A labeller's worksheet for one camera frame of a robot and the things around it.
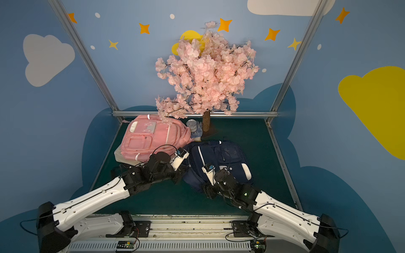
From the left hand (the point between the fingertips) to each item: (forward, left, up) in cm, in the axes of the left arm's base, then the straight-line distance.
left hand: (188, 165), depth 73 cm
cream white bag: (+13, +45, -18) cm, 50 cm away
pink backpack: (+30, +30, -16) cm, 46 cm away
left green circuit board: (-30, +28, -23) cm, 47 cm away
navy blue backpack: (+16, -15, -16) cm, 26 cm away
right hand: (-4, -9, -7) cm, 12 cm away
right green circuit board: (-29, -34, -24) cm, 51 cm away
